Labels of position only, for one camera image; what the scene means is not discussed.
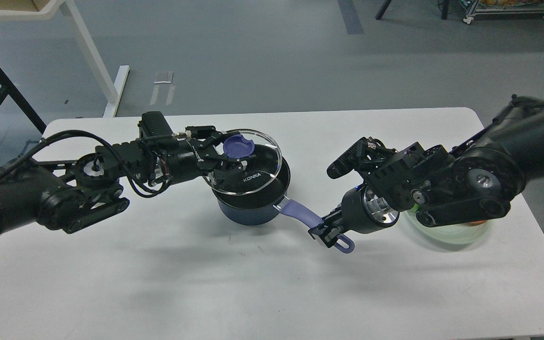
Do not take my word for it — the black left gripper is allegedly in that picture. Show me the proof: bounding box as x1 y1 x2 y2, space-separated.
158 126 249 192

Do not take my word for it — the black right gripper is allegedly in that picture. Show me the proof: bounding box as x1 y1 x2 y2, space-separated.
308 186 400 249

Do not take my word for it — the glass pot lid purple knob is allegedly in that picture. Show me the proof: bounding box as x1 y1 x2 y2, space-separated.
203 129 284 196

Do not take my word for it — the dark blue saucepan purple handle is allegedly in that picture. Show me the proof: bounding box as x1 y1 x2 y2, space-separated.
211 144 355 254

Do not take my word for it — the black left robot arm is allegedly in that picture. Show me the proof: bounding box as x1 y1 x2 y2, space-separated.
0 112 255 235

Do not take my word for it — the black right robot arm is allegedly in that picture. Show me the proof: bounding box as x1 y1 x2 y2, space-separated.
309 95 544 253

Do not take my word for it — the translucent green plate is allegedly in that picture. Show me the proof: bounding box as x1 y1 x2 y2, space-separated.
404 206 492 246

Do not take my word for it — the toy carrot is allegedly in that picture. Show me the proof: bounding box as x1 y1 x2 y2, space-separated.
463 220 488 227

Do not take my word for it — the metal rack with casters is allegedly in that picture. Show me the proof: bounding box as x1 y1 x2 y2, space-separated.
460 0 544 25

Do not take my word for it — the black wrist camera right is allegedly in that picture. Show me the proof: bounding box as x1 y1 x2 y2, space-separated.
326 137 371 179

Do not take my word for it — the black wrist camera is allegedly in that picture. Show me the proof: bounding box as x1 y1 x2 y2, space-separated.
326 137 371 179
138 110 173 138

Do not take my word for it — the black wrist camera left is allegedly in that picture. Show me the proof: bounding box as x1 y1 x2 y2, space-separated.
138 110 173 138

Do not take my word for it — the white floor bracket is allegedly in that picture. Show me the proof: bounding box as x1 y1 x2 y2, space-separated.
149 71 176 106

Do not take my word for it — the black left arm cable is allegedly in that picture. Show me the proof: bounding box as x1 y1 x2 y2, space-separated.
0 130 169 199

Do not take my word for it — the white table leg frame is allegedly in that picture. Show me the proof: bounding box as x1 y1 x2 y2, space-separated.
0 0 130 118

